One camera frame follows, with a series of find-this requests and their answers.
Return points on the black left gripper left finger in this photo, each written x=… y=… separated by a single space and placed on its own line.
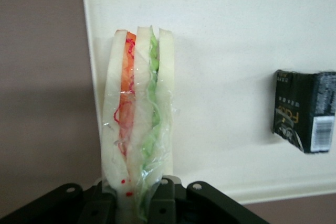
x=101 y=203

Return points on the small black carton box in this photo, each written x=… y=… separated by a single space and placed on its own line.
x=302 y=111

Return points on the triangle sandwich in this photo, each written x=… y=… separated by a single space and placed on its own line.
x=141 y=98

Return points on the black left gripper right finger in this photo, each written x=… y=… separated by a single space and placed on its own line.
x=165 y=200

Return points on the beige plastic tray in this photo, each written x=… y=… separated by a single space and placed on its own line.
x=236 y=24

